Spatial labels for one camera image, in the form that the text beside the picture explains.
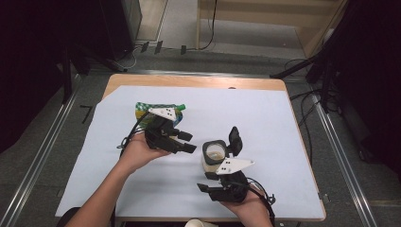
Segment black tripod stand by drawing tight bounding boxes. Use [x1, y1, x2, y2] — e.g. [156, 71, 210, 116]
[269, 0, 351, 114]

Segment right hand-held gripper black cable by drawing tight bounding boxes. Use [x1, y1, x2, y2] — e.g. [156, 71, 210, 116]
[226, 177, 277, 227]

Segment tangle of black floor cables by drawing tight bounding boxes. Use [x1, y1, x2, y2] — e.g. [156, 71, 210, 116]
[283, 57, 343, 159]

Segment dark curtain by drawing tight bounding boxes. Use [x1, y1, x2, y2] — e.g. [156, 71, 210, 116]
[330, 0, 401, 178]
[0, 0, 105, 154]

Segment light wooden shelf unit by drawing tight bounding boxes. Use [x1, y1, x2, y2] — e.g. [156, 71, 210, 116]
[195, 0, 349, 60]

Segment hanging black cable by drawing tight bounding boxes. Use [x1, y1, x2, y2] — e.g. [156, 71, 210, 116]
[199, 0, 219, 51]

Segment metal floor rail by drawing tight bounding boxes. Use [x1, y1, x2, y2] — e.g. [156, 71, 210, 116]
[310, 93, 379, 227]
[89, 69, 316, 79]
[0, 74, 82, 227]

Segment white cup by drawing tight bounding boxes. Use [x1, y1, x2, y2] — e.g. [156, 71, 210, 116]
[183, 218, 219, 227]

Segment person's right hand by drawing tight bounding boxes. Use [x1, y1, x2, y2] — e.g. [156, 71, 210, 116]
[220, 185, 274, 227]

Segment black cabinet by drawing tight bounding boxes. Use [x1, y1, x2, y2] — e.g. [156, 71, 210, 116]
[99, 0, 143, 61]

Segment white floor cable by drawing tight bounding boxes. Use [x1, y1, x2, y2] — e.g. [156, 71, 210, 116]
[112, 46, 140, 71]

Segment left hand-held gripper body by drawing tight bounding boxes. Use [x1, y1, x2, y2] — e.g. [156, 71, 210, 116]
[144, 107, 180, 153]

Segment person's left hand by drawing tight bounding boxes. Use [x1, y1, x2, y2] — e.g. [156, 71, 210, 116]
[117, 131, 172, 174]

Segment yellow green spout pouch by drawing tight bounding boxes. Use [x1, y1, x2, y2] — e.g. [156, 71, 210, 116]
[134, 101, 187, 131]

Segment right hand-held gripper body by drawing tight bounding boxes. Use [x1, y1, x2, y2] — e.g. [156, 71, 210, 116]
[207, 157, 255, 203]

